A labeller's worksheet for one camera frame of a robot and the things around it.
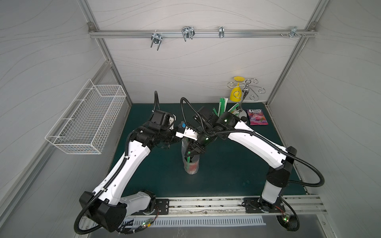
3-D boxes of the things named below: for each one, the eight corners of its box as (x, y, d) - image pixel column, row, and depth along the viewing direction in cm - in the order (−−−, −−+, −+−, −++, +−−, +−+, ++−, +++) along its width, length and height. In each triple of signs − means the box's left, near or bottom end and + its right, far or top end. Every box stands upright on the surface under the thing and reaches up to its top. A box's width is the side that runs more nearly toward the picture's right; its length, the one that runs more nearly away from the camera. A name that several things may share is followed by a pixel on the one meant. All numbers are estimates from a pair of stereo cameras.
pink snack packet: (250, 125, 111) (251, 122, 107) (245, 112, 120) (247, 108, 116) (265, 125, 111) (268, 122, 108) (260, 112, 120) (262, 108, 116)
